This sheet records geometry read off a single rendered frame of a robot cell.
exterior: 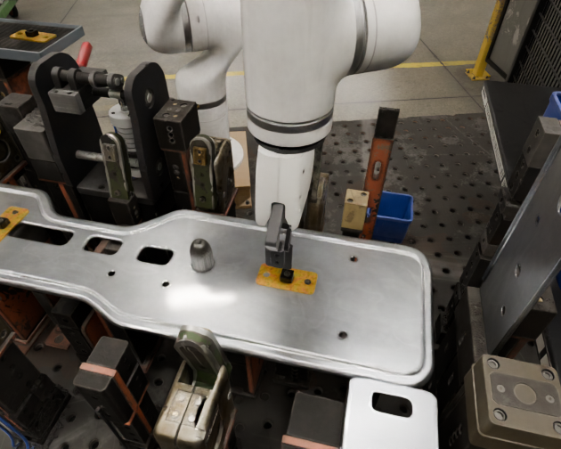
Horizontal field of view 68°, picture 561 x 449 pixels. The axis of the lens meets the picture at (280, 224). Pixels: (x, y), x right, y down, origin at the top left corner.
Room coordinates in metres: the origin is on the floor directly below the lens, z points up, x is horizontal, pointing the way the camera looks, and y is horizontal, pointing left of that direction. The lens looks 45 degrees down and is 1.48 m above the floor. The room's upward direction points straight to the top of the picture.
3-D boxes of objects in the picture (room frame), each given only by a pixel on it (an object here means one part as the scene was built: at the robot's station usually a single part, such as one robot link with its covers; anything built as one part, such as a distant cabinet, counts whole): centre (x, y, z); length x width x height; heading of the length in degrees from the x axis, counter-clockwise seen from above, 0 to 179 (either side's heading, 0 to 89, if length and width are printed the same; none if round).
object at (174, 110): (0.63, 0.18, 0.91); 0.07 x 0.05 x 0.42; 167
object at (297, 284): (0.37, -0.01, 1.01); 0.08 x 0.04 x 0.01; 77
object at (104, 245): (0.43, 0.27, 0.84); 0.12 x 0.05 x 0.29; 167
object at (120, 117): (0.65, 0.30, 0.94); 0.18 x 0.13 x 0.49; 77
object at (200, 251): (0.40, 0.11, 1.02); 0.03 x 0.03 x 0.07
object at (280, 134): (0.37, -0.01, 1.26); 0.09 x 0.08 x 0.03; 167
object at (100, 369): (0.24, 0.22, 0.84); 0.11 x 0.08 x 0.29; 167
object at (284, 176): (0.37, -0.01, 1.20); 0.10 x 0.07 x 0.11; 167
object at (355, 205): (0.47, -0.11, 0.88); 0.04 x 0.04 x 0.36; 77
